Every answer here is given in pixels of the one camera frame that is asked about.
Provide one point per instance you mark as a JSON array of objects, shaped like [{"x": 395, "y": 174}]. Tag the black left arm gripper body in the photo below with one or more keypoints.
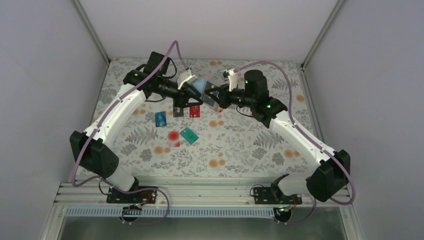
[{"x": 178, "y": 100}]

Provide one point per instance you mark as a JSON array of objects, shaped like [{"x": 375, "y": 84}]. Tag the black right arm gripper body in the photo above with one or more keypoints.
[{"x": 247, "y": 100}]

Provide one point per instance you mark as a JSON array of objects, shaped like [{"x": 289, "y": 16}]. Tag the red credit card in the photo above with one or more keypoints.
[{"x": 194, "y": 111}]

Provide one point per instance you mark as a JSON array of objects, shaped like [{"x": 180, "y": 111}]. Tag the black credit card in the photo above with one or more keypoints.
[
  {"x": 178, "y": 112},
  {"x": 211, "y": 96}
]

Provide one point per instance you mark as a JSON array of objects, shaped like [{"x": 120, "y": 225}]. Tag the blue credit card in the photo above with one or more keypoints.
[{"x": 160, "y": 119}]

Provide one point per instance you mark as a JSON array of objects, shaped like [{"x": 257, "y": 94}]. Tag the teal credit card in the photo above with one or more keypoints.
[{"x": 190, "y": 136}]

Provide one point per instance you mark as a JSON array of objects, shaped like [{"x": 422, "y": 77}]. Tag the white card red circle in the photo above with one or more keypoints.
[{"x": 173, "y": 139}]

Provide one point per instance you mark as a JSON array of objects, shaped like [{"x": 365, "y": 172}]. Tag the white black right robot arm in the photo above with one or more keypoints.
[{"x": 327, "y": 168}]

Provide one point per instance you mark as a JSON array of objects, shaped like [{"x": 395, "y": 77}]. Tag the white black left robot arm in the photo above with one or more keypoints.
[{"x": 92, "y": 148}]

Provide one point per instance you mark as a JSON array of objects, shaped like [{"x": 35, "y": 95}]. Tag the floral patterned table mat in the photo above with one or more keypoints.
[{"x": 229, "y": 144}]

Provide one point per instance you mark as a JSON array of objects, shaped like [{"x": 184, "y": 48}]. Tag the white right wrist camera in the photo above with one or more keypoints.
[{"x": 231, "y": 76}]

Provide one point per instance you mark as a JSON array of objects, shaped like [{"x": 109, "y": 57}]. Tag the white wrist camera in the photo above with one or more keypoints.
[
  {"x": 231, "y": 76},
  {"x": 189, "y": 77}
]

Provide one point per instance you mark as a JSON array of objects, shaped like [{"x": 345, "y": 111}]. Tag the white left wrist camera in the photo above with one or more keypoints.
[{"x": 189, "y": 77}]

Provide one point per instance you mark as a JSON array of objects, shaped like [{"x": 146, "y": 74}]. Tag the left aluminium frame post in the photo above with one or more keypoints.
[{"x": 91, "y": 31}]

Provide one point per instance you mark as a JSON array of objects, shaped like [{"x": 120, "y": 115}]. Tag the aluminium frame post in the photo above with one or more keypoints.
[
  {"x": 91, "y": 31},
  {"x": 322, "y": 33}
]

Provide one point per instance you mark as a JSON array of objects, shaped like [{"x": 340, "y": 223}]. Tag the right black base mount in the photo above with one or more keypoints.
[{"x": 272, "y": 195}]

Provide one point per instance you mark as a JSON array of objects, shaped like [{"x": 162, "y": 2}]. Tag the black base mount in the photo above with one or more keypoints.
[
  {"x": 132, "y": 195},
  {"x": 272, "y": 195}
]

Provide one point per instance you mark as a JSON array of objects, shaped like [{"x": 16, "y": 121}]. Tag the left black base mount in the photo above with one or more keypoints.
[{"x": 132, "y": 195}]

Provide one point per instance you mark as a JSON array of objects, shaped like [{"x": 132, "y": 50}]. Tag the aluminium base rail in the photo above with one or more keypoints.
[{"x": 187, "y": 197}]

